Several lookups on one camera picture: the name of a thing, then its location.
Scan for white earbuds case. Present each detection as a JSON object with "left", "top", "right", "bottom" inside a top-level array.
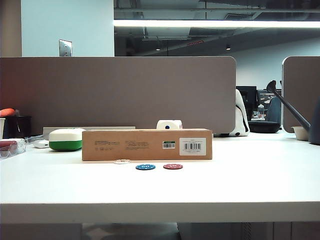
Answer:
[{"left": 33, "top": 139, "right": 50, "bottom": 149}]

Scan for metal wall plate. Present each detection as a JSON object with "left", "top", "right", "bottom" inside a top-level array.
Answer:
[{"left": 58, "top": 39, "right": 73, "bottom": 57}]

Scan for narrow grey-brown desk divider panel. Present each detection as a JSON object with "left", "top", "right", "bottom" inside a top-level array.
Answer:
[{"left": 281, "top": 55, "right": 320, "bottom": 134}]

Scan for small white bowl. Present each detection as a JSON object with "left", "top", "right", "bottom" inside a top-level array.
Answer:
[{"left": 290, "top": 125, "right": 311, "bottom": 142}]

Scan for large white die blue dots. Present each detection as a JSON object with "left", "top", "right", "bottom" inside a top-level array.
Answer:
[{"left": 156, "top": 119, "right": 183, "bottom": 131}]

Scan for long ceiling light strip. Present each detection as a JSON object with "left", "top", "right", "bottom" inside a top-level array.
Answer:
[{"left": 113, "top": 19, "right": 320, "bottom": 29}]

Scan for white and black plush figure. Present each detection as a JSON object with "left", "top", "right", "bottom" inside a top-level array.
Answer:
[{"left": 228, "top": 88, "right": 251, "bottom": 137}]

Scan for black round cushion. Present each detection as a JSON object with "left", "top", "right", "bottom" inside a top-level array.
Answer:
[{"left": 247, "top": 120, "right": 281, "bottom": 134}]

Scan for white and green case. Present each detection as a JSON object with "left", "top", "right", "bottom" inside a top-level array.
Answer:
[{"left": 48, "top": 127, "right": 87, "bottom": 152}]

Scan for blue poker chip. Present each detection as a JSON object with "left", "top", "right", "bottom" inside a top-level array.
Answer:
[{"left": 135, "top": 163, "right": 157, "bottom": 171}]

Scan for white cable tray flap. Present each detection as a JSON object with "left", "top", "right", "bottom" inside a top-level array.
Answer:
[{"left": 42, "top": 126, "right": 137, "bottom": 141}]

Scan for clear plastic tray lid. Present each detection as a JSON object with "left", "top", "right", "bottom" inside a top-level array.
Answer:
[{"left": 23, "top": 134, "right": 44, "bottom": 144}]

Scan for red poker chip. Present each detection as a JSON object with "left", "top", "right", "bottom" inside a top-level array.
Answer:
[{"left": 162, "top": 163, "right": 184, "bottom": 171}]

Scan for dark grey watering can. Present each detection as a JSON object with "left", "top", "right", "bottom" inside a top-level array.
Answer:
[{"left": 265, "top": 79, "right": 320, "bottom": 146}]

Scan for wide grey-brown desk divider panel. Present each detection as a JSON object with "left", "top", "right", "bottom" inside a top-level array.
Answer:
[{"left": 0, "top": 56, "right": 238, "bottom": 136}]

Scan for brown cardboard box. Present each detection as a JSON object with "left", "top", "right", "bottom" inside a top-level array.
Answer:
[{"left": 81, "top": 128, "right": 214, "bottom": 162}]

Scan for black mug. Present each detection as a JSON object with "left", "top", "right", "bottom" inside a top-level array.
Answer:
[{"left": 4, "top": 115, "right": 33, "bottom": 139}]

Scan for clear plastic chip tray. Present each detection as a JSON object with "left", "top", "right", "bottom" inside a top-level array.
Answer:
[{"left": 0, "top": 138, "right": 28, "bottom": 160}]

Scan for black computer monitor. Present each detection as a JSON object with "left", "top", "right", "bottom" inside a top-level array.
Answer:
[
  {"left": 235, "top": 85, "right": 258, "bottom": 121},
  {"left": 256, "top": 89, "right": 283, "bottom": 112}
]

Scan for dark grey office chair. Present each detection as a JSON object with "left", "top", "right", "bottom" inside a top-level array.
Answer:
[{"left": 264, "top": 96, "right": 283, "bottom": 124}]

